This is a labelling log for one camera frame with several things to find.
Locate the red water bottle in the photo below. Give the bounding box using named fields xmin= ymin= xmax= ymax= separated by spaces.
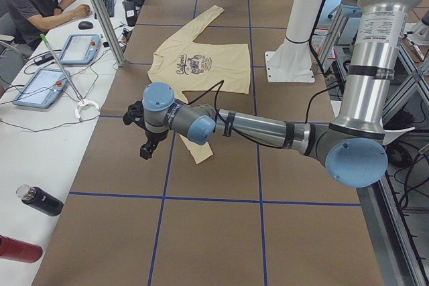
xmin=1 ymin=236 xmax=43 ymax=263

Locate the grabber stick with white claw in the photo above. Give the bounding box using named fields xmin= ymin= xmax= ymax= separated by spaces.
xmin=40 ymin=33 xmax=100 ymax=121

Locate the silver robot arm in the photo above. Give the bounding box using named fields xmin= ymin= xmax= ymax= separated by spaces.
xmin=138 ymin=0 xmax=421 ymax=188

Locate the aluminium frame post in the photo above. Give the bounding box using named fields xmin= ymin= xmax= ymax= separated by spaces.
xmin=90 ymin=0 xmax=125 ymax=67

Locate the seated person grey shirt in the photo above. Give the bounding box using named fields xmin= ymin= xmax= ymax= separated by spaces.
xmin=5 ymin=0 xmax=91 ymax=50

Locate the black computer mouse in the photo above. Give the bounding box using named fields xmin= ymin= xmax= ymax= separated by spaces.
xmin=78 ymin=21 xmax=93 ymax=30

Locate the black water bottle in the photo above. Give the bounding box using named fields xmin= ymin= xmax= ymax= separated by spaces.
xmin=16 ymin=184 xmax=64 ymax=216

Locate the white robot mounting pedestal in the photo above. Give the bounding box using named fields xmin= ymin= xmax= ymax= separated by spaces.
xmin=265 ymin=0 xmax=323 ymax=83

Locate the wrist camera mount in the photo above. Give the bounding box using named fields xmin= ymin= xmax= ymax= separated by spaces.
xmin=123 ymin=101 xmax=145 ymax=129

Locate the cream long-sleeve printed shirt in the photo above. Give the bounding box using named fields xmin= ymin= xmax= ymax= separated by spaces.
xmin=143 ymin=5 xmax=251 ymax=163

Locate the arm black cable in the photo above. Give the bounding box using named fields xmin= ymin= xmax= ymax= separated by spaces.
xmin=182 ymin=79 xmax=346 ymax=149

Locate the near blue teach pendant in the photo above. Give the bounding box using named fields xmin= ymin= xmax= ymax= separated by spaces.
xmin=13 ymin=68 xmax=68 ymax=109

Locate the blue teach pendant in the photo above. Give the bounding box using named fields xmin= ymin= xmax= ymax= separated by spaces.
xmin=59 ymin=34 xmax=101 ymax=65
xmin=13 ymin=68 xmax=68 ymax=109

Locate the far blue teach pendant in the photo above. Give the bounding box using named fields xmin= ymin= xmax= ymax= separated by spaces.
xmin=59 ymin=34 xmax=101 ymax=65

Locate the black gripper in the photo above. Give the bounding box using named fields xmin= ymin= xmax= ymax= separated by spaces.
xmin=140 ymin=130 xmax=167 ymax=159

